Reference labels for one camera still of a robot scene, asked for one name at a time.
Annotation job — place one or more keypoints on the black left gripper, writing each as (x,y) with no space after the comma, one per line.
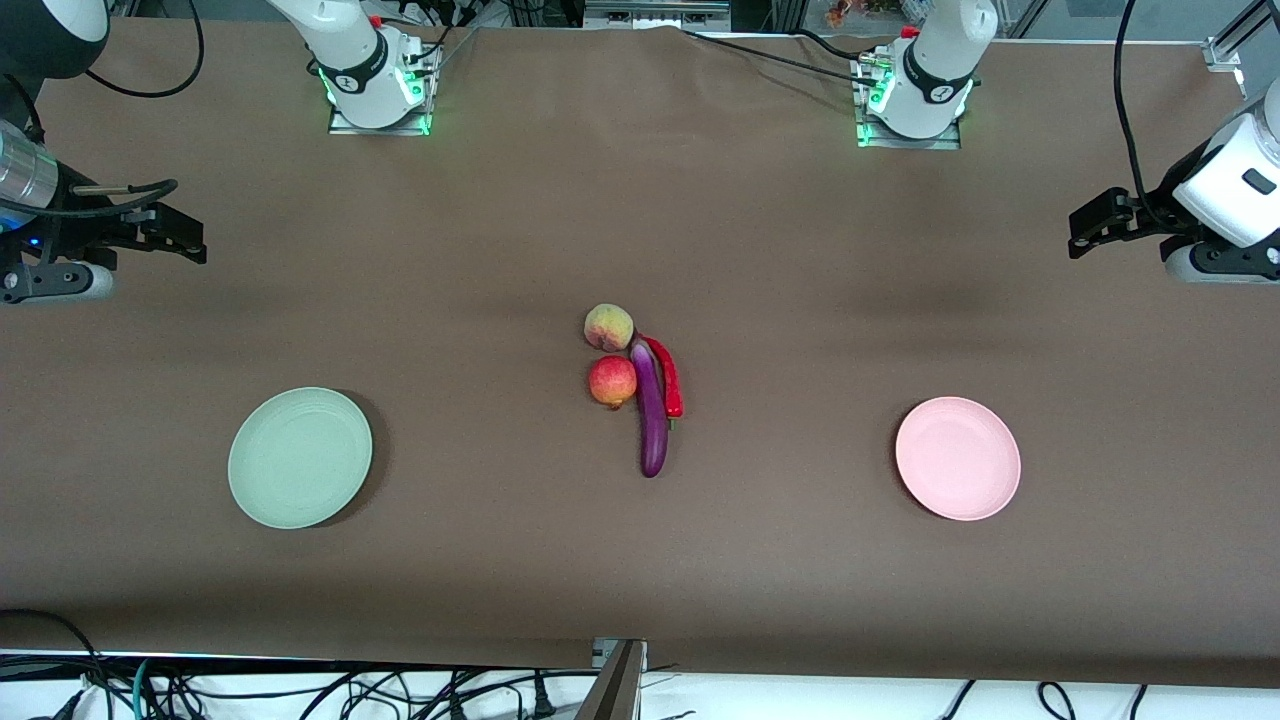
(1139,222)

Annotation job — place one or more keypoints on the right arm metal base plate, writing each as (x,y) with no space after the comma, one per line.
(350,124)

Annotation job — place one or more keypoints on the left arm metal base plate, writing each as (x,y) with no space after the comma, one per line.
(945,142)

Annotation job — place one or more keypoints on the pink plate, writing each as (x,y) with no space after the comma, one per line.
(958,460)

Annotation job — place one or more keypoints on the pale green plate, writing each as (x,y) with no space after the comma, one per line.
(300,460)

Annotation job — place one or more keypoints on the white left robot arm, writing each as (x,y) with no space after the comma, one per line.
(940,60)

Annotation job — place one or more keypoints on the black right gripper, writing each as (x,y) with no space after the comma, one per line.
(82,229)

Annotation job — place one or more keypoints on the brown table cloth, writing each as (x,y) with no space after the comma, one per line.
(640,560)

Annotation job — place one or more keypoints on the purple eggplant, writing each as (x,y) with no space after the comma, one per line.
(652,430)

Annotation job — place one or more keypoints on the aluminium camera mount post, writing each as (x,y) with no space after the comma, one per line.
(615,690)

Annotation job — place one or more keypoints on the orange background object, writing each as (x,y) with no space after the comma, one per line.
(845,12)

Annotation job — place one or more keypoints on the yellow pink peach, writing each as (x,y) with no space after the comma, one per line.
(608,328)

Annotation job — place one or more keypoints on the red apple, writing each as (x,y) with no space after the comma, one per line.
(611,382)

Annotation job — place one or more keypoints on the grey metal box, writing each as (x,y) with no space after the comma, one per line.
(655,15)

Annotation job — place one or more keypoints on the aluminium frame profile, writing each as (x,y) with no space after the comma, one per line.
(1225,52)

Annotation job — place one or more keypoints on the red chili pepper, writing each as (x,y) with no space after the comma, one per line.
(670,378)

